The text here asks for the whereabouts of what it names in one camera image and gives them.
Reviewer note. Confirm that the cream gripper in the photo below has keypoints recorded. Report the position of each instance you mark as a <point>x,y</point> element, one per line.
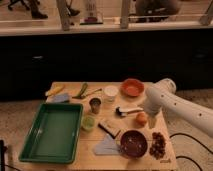
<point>152,121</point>

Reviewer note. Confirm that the orange apple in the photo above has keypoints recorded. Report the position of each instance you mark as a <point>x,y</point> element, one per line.
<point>141,119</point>

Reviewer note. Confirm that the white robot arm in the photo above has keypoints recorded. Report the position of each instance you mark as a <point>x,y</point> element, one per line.
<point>162,95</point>

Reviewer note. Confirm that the white paper cup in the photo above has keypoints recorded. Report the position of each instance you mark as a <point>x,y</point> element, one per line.
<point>110,93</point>

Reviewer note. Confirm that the small metal cup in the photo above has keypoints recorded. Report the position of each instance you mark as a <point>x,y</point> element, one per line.
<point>95,104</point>

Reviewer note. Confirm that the small green cup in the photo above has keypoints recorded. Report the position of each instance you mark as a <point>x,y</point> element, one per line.
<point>88,123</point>

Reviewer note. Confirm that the dark red bowl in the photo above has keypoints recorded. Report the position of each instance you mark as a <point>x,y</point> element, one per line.
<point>133,144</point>

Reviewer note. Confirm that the bunch of dark grapes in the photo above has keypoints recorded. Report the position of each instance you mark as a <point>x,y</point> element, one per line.
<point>157,149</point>

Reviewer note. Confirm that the black and white brush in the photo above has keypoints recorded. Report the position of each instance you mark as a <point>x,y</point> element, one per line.
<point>125,111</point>

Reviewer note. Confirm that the orange bowl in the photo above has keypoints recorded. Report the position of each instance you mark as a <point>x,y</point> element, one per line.
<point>132,87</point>

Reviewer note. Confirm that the wooden block with black edge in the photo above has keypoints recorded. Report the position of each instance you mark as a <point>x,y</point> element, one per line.
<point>109,127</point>

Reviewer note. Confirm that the grey folded cloth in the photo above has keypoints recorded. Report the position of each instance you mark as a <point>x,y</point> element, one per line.
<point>107,146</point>

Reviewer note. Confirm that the wooden spoon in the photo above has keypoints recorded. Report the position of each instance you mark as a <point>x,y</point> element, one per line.
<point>90,93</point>

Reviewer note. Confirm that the green cucumber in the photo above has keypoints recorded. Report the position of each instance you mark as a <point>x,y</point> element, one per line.
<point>81,92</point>

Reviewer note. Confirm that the blue sponge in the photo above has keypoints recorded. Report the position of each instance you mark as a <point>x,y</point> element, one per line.
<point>61,98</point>

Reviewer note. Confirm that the green plastic tray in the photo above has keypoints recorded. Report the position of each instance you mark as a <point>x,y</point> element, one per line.
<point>54,134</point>

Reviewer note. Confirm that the white appliance on floor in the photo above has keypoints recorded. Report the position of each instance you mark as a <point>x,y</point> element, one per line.
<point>90,14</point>

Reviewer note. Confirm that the walking person's feet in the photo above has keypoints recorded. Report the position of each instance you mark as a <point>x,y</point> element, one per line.
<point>36,14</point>

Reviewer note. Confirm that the office chair base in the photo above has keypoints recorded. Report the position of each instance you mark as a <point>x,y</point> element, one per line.
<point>12,2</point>

